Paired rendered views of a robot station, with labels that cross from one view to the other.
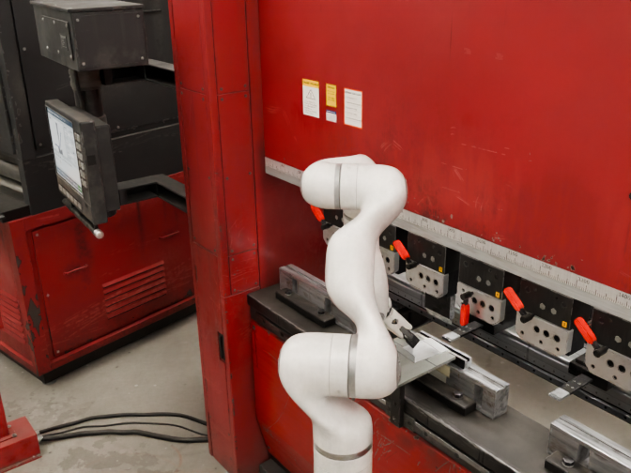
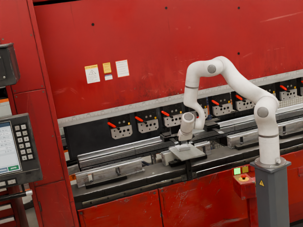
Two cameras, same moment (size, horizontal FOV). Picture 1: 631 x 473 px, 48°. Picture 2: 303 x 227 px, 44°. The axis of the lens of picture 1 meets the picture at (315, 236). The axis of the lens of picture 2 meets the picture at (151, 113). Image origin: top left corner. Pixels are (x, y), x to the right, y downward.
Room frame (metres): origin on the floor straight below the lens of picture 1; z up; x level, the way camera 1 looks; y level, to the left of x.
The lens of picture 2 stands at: (1.01, 2.24, 2.00)
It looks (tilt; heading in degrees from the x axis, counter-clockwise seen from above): 15 degrees down; 291
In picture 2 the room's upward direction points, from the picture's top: 8 degrees counter-clockwise
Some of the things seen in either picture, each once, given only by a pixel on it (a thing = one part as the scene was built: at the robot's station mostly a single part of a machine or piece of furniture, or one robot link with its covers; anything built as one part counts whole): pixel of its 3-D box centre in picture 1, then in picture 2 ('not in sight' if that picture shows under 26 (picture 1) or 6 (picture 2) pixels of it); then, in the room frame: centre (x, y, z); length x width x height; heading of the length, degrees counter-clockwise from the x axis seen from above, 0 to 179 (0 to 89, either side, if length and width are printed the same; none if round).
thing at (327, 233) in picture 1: (346, 223); (119, 125); (2.18, -0.10, 1.26); 0.15 x 0.09 x 0.17; 37
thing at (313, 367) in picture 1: (326, 389); (266, 117); (1.16, -0.02, 1.30); 0.19 x 0.12 x 0.24; 82
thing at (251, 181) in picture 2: not in sight; (250, 181); (1.32, -0.29, 0.75); 0.20 x 0.16 x 0.18; 28
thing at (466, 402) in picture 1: (431, 385); (187, 160); (1.78, -0.34, 0.89); 0.30 x 0.05 x 0.03; 37
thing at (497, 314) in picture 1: (488, 285); (195, 108); (1.70, -0.47, 1.26); 0.15 x 0.09 x 0.17; 37
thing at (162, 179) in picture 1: (158, 197); not in sight; (2.72, 0.64, 1.18); 0.40 x 0.24 x 0.07; 37
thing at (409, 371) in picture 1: (401, 359); (185, 152); (1.75, -0.24, 1.00); 0.26 x 0.18 x 0.01; 127
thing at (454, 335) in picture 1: (474, 323); (172, 138); (1.93, -0.49, 1.01); 0.26 x 0.12 x 0.05; 127
